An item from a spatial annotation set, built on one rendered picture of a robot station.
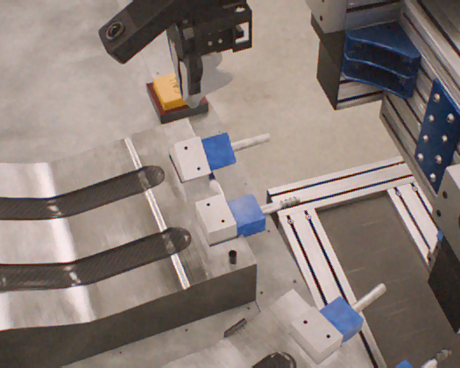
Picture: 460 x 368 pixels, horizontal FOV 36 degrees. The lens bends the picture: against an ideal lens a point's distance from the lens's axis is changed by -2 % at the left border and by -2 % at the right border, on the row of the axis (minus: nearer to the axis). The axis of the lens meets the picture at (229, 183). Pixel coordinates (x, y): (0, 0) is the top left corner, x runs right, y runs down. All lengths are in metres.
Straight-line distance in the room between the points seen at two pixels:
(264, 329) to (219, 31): 0.35
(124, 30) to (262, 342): 0.39
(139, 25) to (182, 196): 0.27
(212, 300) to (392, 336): 0.77
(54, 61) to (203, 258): 0.55
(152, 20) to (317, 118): 1.55
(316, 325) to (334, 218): 0.94
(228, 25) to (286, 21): 1.84
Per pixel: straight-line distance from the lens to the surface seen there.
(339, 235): 1.74
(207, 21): 0.77
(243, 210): 0.90
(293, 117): 2.27
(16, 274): 0.88
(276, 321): 0.88
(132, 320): 0.89
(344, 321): 0.87
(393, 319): 1.64
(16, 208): 0.96
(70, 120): 1.18
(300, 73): 2.42
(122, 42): 0.77
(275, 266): 0.98
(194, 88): 0.83
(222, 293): 0.91
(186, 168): 0.93
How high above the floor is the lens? 1.63
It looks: 51 degrees down
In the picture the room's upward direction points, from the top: 2 degrees counter-clockwise
